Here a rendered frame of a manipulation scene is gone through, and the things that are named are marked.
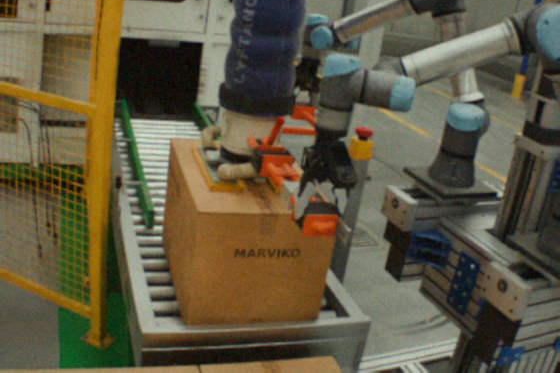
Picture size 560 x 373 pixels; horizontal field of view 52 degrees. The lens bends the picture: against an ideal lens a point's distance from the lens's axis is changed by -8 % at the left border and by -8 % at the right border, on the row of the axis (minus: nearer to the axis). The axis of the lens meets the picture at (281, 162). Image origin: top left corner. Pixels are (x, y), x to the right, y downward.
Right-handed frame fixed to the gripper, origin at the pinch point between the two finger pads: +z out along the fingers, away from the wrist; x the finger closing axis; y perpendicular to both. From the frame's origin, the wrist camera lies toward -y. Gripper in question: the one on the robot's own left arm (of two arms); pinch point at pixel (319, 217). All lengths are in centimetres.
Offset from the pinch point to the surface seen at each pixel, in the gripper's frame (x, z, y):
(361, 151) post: -48, 11, 81
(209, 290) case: 15, 37, 30
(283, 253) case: -4.9, 25.3, 30.2
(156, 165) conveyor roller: 14, 54, 172
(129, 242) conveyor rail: 34, 48, 79
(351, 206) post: -49, 33, 81
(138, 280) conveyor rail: 32, 48, 54
